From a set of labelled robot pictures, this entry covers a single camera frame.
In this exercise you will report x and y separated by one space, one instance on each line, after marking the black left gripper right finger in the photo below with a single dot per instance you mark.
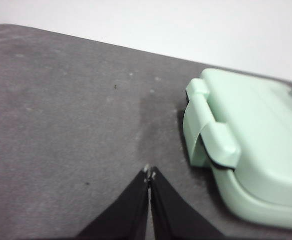
170 215

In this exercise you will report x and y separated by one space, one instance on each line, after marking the mint green breakfast maker appliance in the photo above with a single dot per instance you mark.
261 150

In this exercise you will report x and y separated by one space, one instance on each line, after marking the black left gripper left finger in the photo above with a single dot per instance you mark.
125 212

